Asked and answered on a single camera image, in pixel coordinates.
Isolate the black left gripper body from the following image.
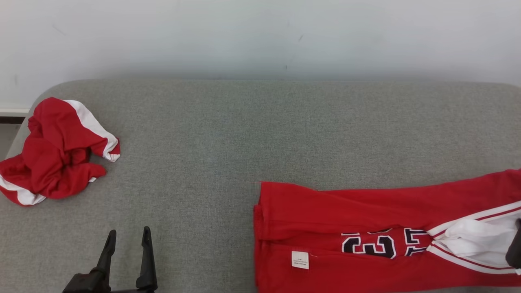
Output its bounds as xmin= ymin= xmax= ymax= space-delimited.
xmin=62 ymin=272 xmax=158 ymax=293

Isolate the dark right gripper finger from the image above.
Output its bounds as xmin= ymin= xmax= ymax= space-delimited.
xmin=506 ymin=218 xmax=521 ymax=269

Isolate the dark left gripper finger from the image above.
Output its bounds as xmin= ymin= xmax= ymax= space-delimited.
xmin=136 ymin=226 xmax=158 ymax=291
xmin=90 ymin=230 xmax=117 ymax=280

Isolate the red shorts white stripe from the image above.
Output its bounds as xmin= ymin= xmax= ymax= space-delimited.
xmin=0 ymin=97 xmax=121 ymax=206

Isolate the red basketball jersey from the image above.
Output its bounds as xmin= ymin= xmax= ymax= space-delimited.
xmin=253 ymin=169 xmax=521 ymax=293

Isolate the grey fabric sofa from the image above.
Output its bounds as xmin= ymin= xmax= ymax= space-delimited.
xmin=0 ymin=79 xmax=521 ymax=293

